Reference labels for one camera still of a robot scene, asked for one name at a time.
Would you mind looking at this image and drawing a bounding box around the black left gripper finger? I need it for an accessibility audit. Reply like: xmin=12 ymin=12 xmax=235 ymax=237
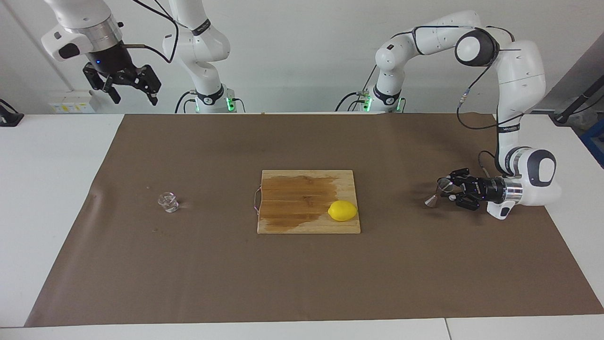
xmin=446 ymin=168 xmax=473 ymax=187
xmin=454 ymin=191 xmax=481 ymax=211

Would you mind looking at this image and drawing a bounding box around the yellow lemon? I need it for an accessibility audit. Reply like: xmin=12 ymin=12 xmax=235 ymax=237
xmin=327 ymin=200 xmax=358 ymax=222

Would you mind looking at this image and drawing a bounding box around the small clear glass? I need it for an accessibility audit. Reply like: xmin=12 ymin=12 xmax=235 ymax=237
xmin=158 ymin=192 xmax=180 ymax=213

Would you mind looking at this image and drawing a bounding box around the brown paper table mat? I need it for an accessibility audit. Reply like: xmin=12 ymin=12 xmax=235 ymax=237
xmin=25 ymin=112 xmax=604 ymax=328

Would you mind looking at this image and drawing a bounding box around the wooden cutting board, metal handle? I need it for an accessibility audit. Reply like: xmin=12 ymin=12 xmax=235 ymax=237
xmin=254 ymin=170 xmax=361 ymax=235

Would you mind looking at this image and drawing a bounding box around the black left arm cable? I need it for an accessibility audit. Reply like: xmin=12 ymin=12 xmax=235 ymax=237
xmin=455 ymin=26 xmax=524 ymax=180

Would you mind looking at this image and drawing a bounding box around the blue crate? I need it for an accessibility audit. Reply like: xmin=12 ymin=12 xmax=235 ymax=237
xmin=579 ymin=119 xmax=604 ymax=168

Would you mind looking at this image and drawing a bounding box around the black clamp mount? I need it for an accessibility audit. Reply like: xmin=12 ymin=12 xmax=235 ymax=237
xmin=0 ymin=98 xmax=25 ymax=127

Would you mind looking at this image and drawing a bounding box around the steel double jigger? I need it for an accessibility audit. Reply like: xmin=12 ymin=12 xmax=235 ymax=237
xmin=424 ymin=177 xmax=456 ymax=208

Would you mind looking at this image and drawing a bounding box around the white box with yellow labels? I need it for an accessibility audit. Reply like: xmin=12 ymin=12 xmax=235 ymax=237
xmin=49 ymin=91 xmax=98 ymax=114

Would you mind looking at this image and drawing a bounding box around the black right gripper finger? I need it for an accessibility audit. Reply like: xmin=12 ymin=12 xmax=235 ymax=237
xmin=83 ymin=64 xmax=121 ymax=104
xmin=126 ymin=65 xmax=162 ymax=106

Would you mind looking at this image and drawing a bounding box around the black stand pole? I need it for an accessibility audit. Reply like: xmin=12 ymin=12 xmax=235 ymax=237
xmin=550 ymin=75 xmax=604 ymax=126

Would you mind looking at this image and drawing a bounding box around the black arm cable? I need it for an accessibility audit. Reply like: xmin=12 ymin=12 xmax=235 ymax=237
xmin=455 ymin=26 xmax=524 ymax=180
xmin=124 ymin=0 xmax=180 ymax=64

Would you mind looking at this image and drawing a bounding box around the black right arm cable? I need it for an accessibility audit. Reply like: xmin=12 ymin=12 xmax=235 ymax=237
xmin=124 ymin=0 xmax=180 ymax=64

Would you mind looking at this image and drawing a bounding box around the black base cable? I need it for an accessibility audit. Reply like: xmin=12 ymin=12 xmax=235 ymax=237
xmin=174 ymin=90 xmax=197 ymax=114
xmin=335 ymin=65 xmax=379 ymax=113

